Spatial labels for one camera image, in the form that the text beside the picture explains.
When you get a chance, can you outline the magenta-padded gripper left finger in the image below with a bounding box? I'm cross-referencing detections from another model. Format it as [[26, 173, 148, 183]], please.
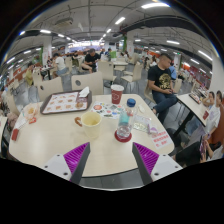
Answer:
[[39, 141, 92, 186]]

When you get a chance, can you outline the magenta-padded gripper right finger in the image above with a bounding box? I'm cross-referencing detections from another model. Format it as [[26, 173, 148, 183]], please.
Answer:
[[131, 141, 184, 186]]

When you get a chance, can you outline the clear blue-capped water bottle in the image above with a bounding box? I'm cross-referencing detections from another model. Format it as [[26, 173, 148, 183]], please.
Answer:
[[115, 97, 138, 141]]

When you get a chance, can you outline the white table sign red text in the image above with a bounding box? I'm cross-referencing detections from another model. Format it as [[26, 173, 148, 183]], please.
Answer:
[[150, 129, 174, 150]]

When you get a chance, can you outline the flat round red coaster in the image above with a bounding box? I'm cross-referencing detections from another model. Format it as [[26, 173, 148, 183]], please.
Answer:
[[113, 129, 133, 144]]

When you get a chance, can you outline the clear-sleeved paper card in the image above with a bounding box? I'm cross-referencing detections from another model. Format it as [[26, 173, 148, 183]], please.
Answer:
[[132, 114, 152, 133]]

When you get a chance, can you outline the person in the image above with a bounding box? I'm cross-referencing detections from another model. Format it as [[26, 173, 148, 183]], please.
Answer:
[[51, 52, 69, 78], [24, 61, 36, 88], [172, 133, 224, 168], [81, 48, 101, 74], [147, 53, 179, 124], [199, 89, 224, 138]]

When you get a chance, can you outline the dark food tray with liner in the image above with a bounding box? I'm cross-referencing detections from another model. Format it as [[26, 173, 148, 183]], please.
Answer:
[[39, 89, 93, 115]]

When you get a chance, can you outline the food wrapper with leftovers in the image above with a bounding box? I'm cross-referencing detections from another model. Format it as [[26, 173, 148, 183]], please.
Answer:
[[21, 102, 41, 121]]

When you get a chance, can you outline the red cardboard food box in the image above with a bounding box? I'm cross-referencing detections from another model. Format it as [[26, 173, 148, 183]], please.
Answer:
[[11, 127, 20, 142]]

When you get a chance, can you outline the crumpled white napkin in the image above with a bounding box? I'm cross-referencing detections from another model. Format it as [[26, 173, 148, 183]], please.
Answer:
[[78, 86, 91, 99]]

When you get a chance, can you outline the neighbouring beige table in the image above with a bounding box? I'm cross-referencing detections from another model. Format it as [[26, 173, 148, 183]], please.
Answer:
[[175, 93, 214, 134]]

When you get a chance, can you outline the red paper cup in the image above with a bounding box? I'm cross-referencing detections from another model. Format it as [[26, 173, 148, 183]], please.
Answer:
[[110, 84, 125, 105]]

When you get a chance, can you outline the beige chair with round hole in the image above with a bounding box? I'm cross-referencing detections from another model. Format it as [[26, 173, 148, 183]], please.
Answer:
[[70, 70, 104, 97], [36, 76, 64, 103]]

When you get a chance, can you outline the beige dining chairs group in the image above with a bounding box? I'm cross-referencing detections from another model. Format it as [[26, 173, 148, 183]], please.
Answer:
[[31, 56, 184, 94]]

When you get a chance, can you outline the ceiling air conditioner unit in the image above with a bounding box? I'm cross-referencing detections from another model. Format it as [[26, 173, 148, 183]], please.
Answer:
[[54, 17, 74, 28]]

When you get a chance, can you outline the ceiling light group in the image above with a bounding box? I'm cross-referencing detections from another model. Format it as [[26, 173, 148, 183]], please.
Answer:
[[4, 1, 214, 78]]

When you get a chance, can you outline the cream mug with brown handle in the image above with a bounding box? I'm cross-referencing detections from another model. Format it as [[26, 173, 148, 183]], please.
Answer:
[[73, 110, 103, 140]]

